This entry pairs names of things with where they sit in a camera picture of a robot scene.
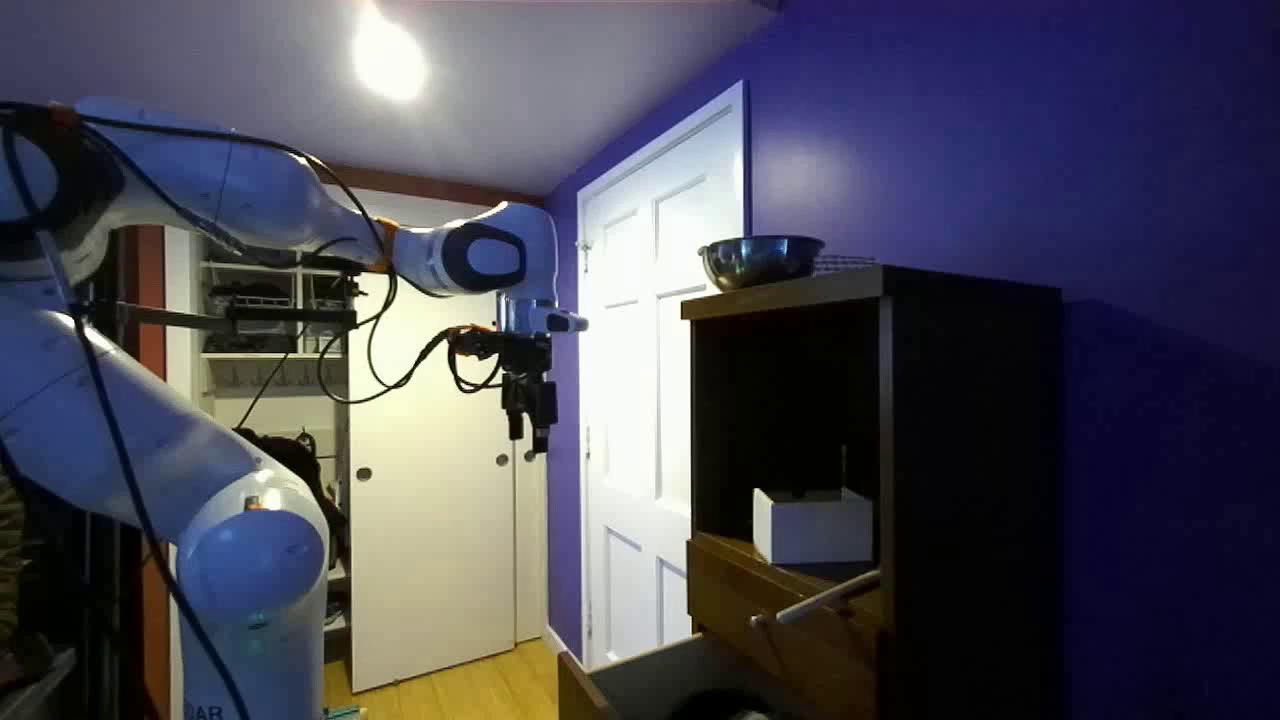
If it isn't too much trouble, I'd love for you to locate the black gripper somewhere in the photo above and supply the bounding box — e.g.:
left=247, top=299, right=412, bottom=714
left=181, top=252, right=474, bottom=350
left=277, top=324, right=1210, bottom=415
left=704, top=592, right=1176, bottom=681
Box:
left=500, top=332, right=559, bottom=464

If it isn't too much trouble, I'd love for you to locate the dark wooden drawer cabinet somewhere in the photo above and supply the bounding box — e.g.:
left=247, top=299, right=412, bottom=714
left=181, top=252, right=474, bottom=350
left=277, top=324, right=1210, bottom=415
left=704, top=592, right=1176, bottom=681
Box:
left=675, top=260, right=1071, bottom=720

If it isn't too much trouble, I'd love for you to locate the white panelled room door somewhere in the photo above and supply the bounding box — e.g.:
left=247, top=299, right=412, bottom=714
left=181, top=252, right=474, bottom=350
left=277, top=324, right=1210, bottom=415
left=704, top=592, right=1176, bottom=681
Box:
left=572, top=78, right=753, bottom=673

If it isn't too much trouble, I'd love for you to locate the narrow white closet door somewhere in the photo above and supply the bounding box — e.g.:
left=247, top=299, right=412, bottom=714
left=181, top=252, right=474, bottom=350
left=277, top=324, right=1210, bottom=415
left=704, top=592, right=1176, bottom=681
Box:
left=513, top=436, right=555, bottom=648

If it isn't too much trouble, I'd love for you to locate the white closet door with knob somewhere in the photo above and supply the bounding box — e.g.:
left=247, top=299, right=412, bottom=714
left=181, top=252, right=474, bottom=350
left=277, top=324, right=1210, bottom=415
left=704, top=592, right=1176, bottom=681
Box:
left=343, top=275, right=526, bottom=695

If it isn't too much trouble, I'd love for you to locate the dark bag in closet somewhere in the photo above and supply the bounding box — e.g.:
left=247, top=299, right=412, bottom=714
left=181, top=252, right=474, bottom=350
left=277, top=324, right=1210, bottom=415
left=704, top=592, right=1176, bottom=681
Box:
left=231, top=424, right=333, bottom=541

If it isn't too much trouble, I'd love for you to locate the white closet shelf unit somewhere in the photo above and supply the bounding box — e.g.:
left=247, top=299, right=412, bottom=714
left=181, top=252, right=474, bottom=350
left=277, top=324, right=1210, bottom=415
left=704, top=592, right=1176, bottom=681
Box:
left=196, top=252, right=362, bottom=404

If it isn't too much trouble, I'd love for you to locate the black device on shelf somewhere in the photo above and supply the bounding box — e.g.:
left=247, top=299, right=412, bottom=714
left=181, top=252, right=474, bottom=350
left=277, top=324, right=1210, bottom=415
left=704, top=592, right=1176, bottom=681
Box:
left=218, top=292, right=362, bottom=354

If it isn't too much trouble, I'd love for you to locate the metal bowl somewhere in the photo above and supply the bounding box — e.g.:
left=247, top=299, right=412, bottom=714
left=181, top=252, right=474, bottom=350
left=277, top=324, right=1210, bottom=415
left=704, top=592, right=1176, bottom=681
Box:
left=695, top=232, right=828, bottom=296

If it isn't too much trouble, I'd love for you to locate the white box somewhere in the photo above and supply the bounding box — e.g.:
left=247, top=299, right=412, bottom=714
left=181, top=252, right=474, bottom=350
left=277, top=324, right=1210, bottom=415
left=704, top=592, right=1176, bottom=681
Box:
left=747, top=485, right=882, bottom=573

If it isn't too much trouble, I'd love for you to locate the round ceiling light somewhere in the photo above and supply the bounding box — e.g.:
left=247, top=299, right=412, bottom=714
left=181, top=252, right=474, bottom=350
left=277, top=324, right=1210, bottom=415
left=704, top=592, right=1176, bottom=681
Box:
left=349, top=5, right=438, bottom=106

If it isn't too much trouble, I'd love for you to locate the black cable looping to wrist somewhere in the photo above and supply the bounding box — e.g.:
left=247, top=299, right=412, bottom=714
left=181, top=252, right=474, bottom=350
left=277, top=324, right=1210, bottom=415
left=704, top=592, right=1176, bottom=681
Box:
left=73, top=106, right=463, bottom=410

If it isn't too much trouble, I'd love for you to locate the brown drawer with bar handle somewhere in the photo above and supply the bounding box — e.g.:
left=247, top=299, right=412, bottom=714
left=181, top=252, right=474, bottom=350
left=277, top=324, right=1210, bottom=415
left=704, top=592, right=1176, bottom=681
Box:
left=686, top=526, right=888, bottom=720

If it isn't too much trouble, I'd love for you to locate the metal bar drawer handle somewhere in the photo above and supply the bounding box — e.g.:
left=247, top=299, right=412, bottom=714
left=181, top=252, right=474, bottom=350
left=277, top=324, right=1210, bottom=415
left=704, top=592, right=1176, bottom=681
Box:
left=746, top=563, right=888, bottom=633

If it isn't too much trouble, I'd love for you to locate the brown wooden door frame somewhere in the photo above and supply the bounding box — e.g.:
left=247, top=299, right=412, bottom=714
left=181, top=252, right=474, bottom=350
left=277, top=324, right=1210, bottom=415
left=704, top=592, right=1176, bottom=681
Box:
left=112, top=219, right=178, bottom=382

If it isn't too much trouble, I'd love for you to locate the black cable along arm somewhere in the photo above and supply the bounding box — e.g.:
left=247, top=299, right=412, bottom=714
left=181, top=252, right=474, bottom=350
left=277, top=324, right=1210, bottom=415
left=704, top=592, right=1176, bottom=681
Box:
left=0, top=101, right=258, bottom=720

